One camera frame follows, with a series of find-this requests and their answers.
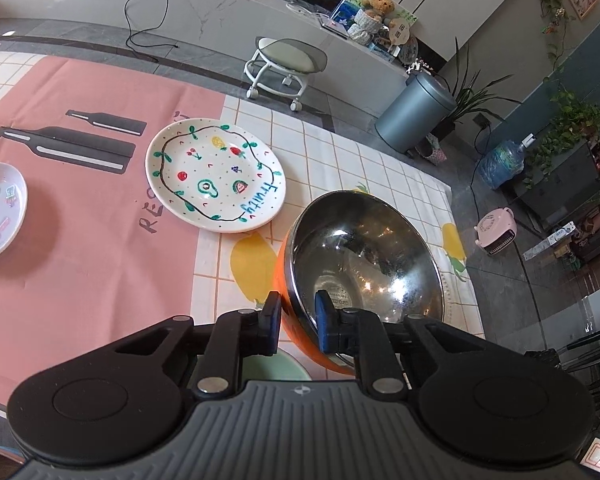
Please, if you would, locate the patterned gift bag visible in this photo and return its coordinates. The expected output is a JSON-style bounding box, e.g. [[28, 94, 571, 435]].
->
[[415, 132, 448, 166]]

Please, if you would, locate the patterned decorative plate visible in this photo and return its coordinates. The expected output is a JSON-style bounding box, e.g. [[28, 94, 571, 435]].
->
[[397, 35, 420, 66]]

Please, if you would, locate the checkered lemon tablecloth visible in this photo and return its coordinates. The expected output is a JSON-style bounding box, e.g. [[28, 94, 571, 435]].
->
[[0, 47, 486, 418]]

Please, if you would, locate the brown teddy bear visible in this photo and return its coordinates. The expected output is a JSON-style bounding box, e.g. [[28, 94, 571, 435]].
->
[[363, 0, 395, 25]]

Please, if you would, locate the pale green bowl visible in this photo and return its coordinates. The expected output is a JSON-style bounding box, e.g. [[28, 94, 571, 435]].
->
[[240, 349, 312, 383]]

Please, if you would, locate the orange steel bowl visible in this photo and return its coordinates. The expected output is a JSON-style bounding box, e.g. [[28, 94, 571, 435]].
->
[[275, 190, 446, 376]]

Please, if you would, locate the white marble tv console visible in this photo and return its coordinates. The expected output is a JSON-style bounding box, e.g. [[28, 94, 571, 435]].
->
[[0, 0, 411, 106]]

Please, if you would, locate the dark cabinet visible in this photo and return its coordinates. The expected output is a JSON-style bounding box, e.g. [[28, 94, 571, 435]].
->
[[510, 135, 600, 231]]

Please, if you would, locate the black cable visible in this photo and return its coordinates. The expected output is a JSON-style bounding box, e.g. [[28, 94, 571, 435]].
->
[[124, 0, 181, 63]]

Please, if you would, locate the bushy green pothos plant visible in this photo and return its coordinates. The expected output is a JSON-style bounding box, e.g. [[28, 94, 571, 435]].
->
[[522, 90, 600, 191]]

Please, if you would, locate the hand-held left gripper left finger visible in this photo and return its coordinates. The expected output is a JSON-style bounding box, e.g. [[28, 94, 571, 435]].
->
[[105, 291, 283, 401]]

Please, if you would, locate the blue water jug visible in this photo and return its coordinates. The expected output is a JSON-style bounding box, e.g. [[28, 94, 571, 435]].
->
[[477, 132, 538, 191]]

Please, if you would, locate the long leaf potted plant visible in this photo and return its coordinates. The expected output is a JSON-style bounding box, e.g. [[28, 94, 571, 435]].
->
[[440, 37, 523, 126]]

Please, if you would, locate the small white sticker plate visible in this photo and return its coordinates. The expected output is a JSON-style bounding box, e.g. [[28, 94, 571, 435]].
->
[[0, 162, 29, 264]]

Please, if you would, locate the grey trash can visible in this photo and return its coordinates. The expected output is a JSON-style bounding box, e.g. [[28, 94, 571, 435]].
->
[[375, 72, 458, 155]]

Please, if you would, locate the pink placemat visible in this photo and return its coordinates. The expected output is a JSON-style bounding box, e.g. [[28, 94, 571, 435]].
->
[[0, 55, 227, 413]]

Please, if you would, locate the fruit pattern white plate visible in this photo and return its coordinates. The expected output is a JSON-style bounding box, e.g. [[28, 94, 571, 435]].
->
[[145, 119, 287, 234]]

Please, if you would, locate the pink space heater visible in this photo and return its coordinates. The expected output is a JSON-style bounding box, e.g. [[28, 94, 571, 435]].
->
[[474, 206, 517, 256]]

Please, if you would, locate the long white box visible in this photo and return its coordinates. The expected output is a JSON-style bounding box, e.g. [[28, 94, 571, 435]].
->
[[522, 225, 578, 261]]

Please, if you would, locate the hanging ivy plant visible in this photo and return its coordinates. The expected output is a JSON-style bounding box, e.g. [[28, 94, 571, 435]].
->
[[536, 0, 578, 81]]

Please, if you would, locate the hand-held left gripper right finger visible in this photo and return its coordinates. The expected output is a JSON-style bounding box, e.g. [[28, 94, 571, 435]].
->
[[314, 290, 487, 402]]

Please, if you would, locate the round hand fan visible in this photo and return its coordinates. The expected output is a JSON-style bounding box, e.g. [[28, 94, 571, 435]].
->
[[387, 17, 416, 46]]

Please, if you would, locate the white rolling stool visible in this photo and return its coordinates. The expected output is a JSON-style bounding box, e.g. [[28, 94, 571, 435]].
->
[[243, 36, 329, 112]]

